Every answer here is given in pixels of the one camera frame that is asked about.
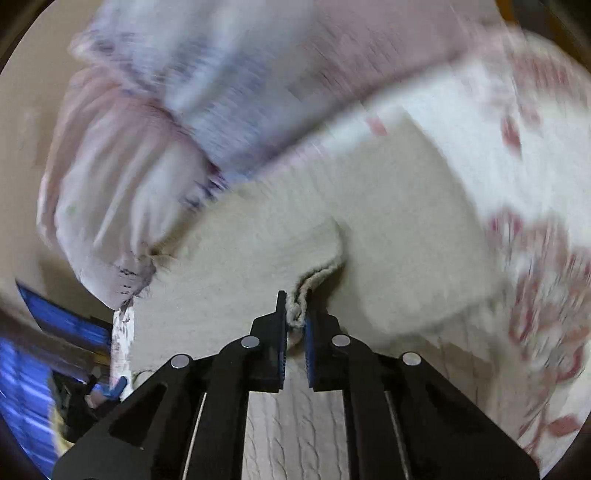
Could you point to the beige cable-knit sweater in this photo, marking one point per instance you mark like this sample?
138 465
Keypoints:
380 231

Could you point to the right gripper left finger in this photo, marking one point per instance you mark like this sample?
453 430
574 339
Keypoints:
188 419

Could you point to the lilac floral pillow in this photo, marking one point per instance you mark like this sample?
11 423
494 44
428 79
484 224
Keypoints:
178 100

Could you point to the floral bed sheet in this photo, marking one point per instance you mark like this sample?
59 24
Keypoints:
513 122

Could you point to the blue glowing screen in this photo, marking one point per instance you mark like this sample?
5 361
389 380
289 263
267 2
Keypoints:
39 337

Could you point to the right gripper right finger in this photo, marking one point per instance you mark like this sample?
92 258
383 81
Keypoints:
404 420

